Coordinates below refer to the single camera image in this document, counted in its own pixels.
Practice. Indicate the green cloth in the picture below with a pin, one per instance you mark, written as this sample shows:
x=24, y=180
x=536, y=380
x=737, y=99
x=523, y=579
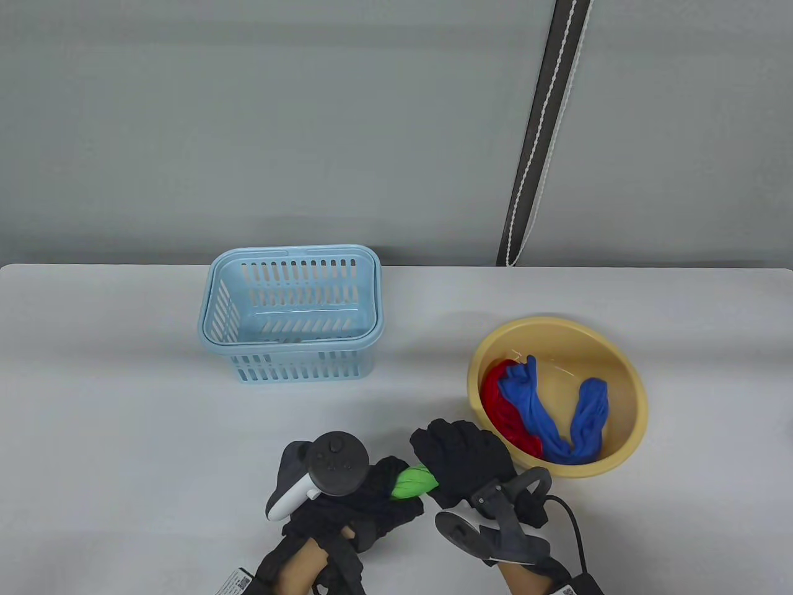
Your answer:
x=414, y=482

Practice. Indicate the dark vertical strip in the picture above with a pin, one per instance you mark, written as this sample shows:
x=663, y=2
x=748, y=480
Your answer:
x=545, y=130

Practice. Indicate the red cloth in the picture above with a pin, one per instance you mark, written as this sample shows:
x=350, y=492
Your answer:
x=495, y=403

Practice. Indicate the person's left fingers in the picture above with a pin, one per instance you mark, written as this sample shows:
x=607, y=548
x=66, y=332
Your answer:
x=396, y=514

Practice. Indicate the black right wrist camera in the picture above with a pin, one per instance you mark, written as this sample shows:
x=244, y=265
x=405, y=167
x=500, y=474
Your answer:
x=576, y=586

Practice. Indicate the person's left forearm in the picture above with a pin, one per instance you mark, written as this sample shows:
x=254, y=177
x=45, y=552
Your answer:
x=303, y=567

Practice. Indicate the left wrist camera with label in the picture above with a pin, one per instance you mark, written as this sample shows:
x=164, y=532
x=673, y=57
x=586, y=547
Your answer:
x=234, y=582

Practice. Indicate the light blue plastic basket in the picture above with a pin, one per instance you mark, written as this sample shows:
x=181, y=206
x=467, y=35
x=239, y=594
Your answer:
x=291, y=353

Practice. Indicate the person's left hand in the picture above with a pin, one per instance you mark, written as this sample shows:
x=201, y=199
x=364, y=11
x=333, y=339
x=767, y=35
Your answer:
x=347, y=508

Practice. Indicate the person's right hand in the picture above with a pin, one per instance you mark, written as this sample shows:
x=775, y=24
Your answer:
x=471, y=462

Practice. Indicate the blue cloth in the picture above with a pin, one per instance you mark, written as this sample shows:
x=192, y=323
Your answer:
x=526, y=403

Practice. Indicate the person's right fingers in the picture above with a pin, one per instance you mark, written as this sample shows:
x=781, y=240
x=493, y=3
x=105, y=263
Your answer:
x=443, y=440

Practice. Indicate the yellow plastic basin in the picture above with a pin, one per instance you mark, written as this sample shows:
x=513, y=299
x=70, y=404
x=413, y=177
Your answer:
x=626, y=384

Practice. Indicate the person's right forearm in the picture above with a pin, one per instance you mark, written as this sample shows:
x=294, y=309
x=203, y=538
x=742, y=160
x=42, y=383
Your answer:
x=526, y=576

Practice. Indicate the black and white left controller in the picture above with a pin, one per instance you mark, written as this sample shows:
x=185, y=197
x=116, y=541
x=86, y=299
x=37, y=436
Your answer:
x=334, y=465

